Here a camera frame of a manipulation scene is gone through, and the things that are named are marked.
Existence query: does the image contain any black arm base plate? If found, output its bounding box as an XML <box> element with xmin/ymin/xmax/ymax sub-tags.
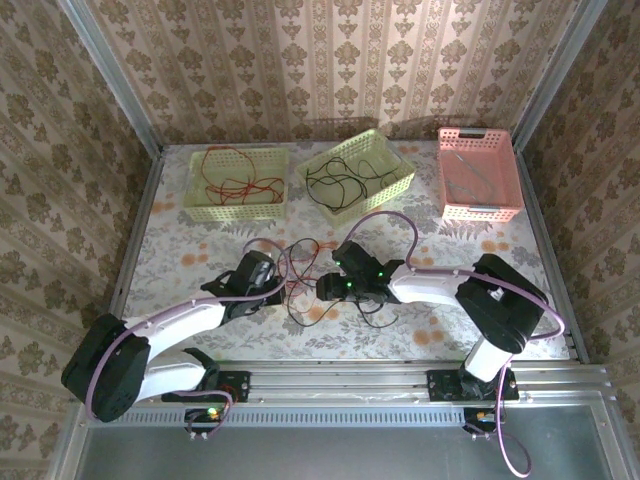
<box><xmin>427</xmin><ymin>368</ymin><xmax>521</xmax><ymax>402</ymax></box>
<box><xmin>214</xmin><ymin>369</ymin><xmax>252</xmax><ymax>404</ymax></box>

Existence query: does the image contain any grey slotted cable duct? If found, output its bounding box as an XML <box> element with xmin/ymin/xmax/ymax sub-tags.
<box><xmin>122</xmin><ymin>410</ymin><xmax>471</xmax><ymax>429</ymax></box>

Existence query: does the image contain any grey sheet metal panel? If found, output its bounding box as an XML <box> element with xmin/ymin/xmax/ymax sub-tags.
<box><xmin>74</xmin><ymin>403</ymin><xmax>621</xmax><ymax>480</ymax></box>

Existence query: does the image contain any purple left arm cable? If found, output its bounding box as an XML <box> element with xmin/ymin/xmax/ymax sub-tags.
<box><xmin>84</xmin><ymin>238</ymin><xmax>292</xmax><ymax>424</ymax></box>

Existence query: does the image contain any pink plastic basket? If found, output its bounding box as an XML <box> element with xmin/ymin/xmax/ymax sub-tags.
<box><xmin>437</xmin><ymin>126</ymin><xmax>526</xmax><ymax>224</ymax></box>

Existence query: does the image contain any aluminium front rail beam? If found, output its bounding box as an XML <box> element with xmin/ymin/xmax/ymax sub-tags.
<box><xmin>73</xmin><ymin>358</ymin><xmax>615</xmax><ymax>407</ymax></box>

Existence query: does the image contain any teal green cable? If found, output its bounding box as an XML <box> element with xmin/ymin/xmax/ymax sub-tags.
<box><xmin>446</xmin><ymin>148</ymin><xmax>501</xmax><ymax>212</ymax></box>

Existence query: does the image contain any small controller circuit board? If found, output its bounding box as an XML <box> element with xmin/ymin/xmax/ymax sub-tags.
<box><xmin>462</xmin><ymin>405</ymin><xmax>506</xmax><ymax>442</ymax></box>
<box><xmin>183</xmin><ymin>387</ymin><xmax>237</xmax><ymax>442</ymax></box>

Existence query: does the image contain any aluminium frame post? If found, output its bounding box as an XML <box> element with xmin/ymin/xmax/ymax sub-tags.
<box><xmin>512</xmin><ymin>0</ymin><xmax>614</xmax><ymax>151</ymax></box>
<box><xmin>55</xmin><ymin>0</ymin><xmax>164</xmax><ymax>157</ymax></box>

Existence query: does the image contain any pale green plastic basket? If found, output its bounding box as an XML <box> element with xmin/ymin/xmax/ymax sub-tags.
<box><xmin>294</xmin><ymin>128</ymin><xmax>417</xmax><ymax>227</ymax></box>
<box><xmin>177</xmin><ymin>146</ymin><xmax>291</xmax><ymax>224</ymax></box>

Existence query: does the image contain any floral patterned tablecloth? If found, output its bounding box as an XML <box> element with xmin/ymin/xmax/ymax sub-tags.
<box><xmin>112</xmin><ymin>142</ymin><xmax>576</xmax><ymax>362</ymax></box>

